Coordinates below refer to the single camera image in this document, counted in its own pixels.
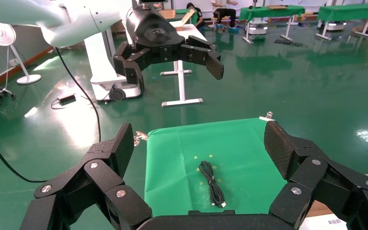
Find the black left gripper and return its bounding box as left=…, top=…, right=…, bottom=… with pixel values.
left=113, top=7, right=225, bottom=93

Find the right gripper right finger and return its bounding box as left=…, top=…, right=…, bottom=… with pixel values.
left=263, top=120, right=368, bottom=230

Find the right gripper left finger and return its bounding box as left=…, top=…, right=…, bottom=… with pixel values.
left=19, top=123, right=153, bottom=230

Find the black data cable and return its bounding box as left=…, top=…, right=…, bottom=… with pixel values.
left=198, top=161, right=227, bottom=208

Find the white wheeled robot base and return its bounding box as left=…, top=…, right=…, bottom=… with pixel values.
left=84, top=30, right=145, bottom=103

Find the white robot base under table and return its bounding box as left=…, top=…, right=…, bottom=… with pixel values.
left=247, top=17, right=269, bottom=35
left=325, top=20, right=345, bottom=32

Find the white table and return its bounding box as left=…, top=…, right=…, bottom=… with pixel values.
left=160, top=23, right=208, bottom=108

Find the white printed instruction sheet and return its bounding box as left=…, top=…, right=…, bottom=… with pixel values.
left=299, top=213, right=350, bottom=230

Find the open cardboard carton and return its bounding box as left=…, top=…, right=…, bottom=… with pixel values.
left=160, top=9, right=196, bottom=32

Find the seated person in black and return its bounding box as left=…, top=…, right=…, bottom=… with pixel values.
left=186, top=2, right=206, bottom=30

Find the silver binder clip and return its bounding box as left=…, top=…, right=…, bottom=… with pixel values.
left=259, top=111, right=275, bottom=122
left=134, top=130, right=149, bottom=147

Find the person on stool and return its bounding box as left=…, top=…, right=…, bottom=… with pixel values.
left=210, top=0, right=241, bottom=33

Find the green table cloth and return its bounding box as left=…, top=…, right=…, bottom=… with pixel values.
left=144, top=118, right=288, bottom=218

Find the black power adapter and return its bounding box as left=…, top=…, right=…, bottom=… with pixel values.
left=50, top=93, right=77, bottom=110

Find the green covered table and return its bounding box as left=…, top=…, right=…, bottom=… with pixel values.
left=238, top=4, right=306, bottom=45
left=315, top=3, right=368, bottom=41

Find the white standing fan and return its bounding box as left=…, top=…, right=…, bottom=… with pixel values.
left=0, top=17, right=42, bottom=85

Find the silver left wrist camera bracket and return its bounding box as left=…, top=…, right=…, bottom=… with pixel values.
left=132, top=0, right=169, bottom=11

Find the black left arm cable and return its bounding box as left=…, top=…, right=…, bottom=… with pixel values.
left=0, top=47, right=102, bottom=184

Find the black floor cable bundle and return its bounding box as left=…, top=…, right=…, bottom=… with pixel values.
left=274, top=38, right=309, bottom=48

